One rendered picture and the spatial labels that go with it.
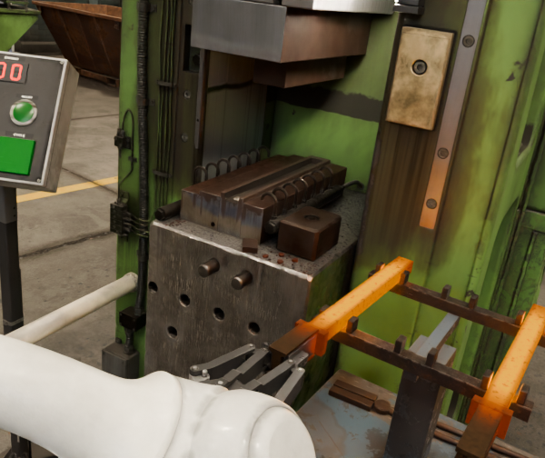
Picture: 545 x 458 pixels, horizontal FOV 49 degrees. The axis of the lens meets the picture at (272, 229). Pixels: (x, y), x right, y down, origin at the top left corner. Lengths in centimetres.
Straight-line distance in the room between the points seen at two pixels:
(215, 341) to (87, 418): 89
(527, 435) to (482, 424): 173
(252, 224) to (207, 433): 83
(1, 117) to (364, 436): 97
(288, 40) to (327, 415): 67
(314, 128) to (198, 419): 128
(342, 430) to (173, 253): 48
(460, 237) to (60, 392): 92
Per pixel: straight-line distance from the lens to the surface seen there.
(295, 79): 126
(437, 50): 113
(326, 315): 87
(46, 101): 138
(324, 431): 110
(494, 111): 114
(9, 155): 137
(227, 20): 116
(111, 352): 176
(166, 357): 139
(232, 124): 151
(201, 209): 126
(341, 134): 160
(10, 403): 41
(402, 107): 115
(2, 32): 638
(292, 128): 166
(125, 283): 162
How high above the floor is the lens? 140
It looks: 22 degrees down
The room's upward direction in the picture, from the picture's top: 7 degrees clockwise
